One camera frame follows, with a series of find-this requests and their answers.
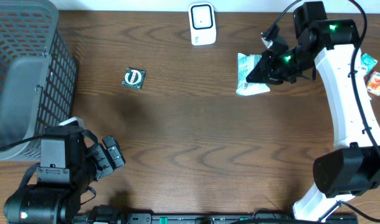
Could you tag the white barcode scanner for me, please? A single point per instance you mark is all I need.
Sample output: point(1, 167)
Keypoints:
point(202, 23)

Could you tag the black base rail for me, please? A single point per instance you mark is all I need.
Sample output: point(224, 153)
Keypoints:
point(146, 218)

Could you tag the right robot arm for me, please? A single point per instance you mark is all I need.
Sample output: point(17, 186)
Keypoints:
point(331, 49)

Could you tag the light green wipes pack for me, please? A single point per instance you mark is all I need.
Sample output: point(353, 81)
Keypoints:
point(245, 64)

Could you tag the grey plastic shopping basket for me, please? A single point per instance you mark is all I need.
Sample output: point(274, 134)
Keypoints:
point(38, 75)

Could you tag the green tissue pack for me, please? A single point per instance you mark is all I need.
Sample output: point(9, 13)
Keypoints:
point(367, 63)

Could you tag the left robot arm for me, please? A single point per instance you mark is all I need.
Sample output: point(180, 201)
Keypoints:
point(71, 159)

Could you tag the orange tissue pack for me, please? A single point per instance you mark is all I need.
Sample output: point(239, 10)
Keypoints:
point(373, 84)

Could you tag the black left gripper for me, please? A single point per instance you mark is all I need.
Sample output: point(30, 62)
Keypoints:
point(102, 158)

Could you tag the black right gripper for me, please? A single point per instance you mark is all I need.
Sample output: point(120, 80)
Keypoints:
point(268, 72)

